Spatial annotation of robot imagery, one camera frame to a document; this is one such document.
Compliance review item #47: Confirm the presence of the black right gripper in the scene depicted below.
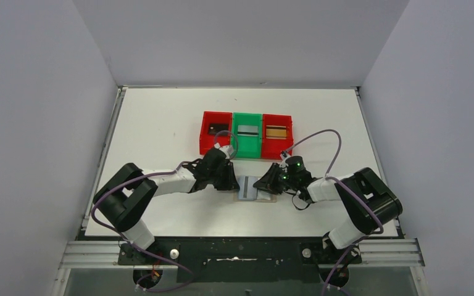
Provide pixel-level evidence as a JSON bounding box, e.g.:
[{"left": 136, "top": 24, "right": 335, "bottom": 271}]
[{"left": 254, "top": 163, "right": 299, "bottom": 195}]

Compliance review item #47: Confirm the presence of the silver credit card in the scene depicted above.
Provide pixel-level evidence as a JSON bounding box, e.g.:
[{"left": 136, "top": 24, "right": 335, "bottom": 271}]
[
  {"left": 237, "top": 176, "right": 258, "bottom": 201},
  {"left": 237, "top": 125, "right": 259, "bottom": 136}
]

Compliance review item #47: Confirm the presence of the beige card holder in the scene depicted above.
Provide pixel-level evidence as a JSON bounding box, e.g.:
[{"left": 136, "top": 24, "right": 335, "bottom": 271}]
[{"left": 234, "top": 190, "right": 277, "bottom": 202}]

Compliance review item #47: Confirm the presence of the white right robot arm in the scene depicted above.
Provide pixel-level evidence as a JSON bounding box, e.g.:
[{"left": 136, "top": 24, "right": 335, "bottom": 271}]
[{"left": 253, "top": 156, "right": 403, "bottom": 263}]

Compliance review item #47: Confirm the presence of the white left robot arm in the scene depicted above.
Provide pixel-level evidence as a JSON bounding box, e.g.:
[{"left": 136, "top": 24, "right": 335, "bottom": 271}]
[{"left": 90, "top": 144, "right": 239, "bottom": 263}]

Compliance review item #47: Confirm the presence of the gold credit card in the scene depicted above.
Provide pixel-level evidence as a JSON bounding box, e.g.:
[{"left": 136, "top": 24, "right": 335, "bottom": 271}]
[{"left": 265, "top": 125, "right": 288, "bottom": 139}]

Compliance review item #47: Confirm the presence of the black credit card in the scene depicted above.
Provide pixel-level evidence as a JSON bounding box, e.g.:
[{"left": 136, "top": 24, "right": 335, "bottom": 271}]
[{"left": 207, "top": 123, "right": 229, "bottom": 136}]

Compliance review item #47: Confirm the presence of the right red bin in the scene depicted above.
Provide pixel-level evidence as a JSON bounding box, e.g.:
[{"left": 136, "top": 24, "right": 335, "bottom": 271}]
[{"left": 260, "top": 114, "right": 294, "bottom": 160}]

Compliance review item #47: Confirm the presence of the red bin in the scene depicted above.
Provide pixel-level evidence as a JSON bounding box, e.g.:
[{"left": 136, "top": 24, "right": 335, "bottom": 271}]
[
  {"left": 260, "top": 114, "right": 294, "bottom": 160},
  {"left": 199, "top": 111, "right": 233, "bottom": 155}
]

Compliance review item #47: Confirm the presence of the left red bin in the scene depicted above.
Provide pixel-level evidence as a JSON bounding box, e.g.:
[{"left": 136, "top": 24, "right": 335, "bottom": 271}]
[{"left": 199, "top": 111, "right": 233, "bottom": 155}]

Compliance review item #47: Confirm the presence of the green middle bin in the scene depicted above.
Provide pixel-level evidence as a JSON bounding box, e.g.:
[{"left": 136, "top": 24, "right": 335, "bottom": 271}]
[{"left": 231, "top": 112, "right": 262, "bottom": 158}]

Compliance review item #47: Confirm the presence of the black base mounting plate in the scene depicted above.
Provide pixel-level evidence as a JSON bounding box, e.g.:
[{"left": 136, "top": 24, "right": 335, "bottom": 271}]
[{"left": 117, "top": 237, "right": 362, "bottom": 291}]

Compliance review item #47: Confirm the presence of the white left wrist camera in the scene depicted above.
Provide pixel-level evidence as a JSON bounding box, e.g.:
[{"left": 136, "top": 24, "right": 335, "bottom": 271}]
[{"left": 214, "top": 142, "right": 236, "bottom": 160}]

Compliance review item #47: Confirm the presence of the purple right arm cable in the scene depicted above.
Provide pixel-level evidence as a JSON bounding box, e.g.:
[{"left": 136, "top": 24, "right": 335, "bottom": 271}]
[{"left": 280, "top": 129, "right": 385, "bottom": 296}]

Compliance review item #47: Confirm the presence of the aluminium rail frame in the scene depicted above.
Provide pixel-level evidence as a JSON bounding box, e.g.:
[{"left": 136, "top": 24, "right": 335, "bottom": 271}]
[{"left": 59, "top": 239, "right": 425, "bottom": 269}]

